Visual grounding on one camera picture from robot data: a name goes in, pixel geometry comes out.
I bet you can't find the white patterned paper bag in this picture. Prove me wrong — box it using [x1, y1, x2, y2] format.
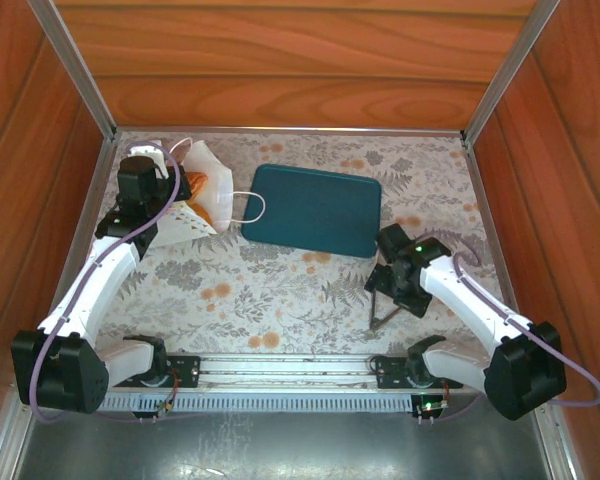
[152, 138, 267, 249]

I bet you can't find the floral tablecloth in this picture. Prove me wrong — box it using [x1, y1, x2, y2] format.
[62, 130, 531, 356]

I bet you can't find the teal plastic tray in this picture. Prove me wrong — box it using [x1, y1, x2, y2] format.
[239, 163, 384, 260]

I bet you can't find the galvanised metal sheet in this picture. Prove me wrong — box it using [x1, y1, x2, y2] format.
[14, 409, 556, 480]

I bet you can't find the aluminium frame side rail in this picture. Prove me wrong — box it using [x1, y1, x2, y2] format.
[462, 142, 519, 306]
[54, 138, 117, 321]

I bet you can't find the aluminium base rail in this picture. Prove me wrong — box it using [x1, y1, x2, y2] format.
[167, 352, 411, 389]

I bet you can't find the white slotted cable duct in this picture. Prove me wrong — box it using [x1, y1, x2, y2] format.
[97, 389, 416, 414]

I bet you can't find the aluminium frame post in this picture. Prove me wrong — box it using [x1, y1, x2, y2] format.
[27, 0, 119, 142]
[460, 0, 562, 146]

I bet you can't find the long aluminium frame rail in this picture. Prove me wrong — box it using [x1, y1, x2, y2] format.
[114, 125, 465, 139]

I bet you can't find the aluminium lower frame rail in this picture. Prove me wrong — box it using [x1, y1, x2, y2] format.
[0, 394, 36, 480]
[532, 394, 581, 480]

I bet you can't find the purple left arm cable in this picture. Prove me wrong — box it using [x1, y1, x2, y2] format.
[32, 141, 184, 425]

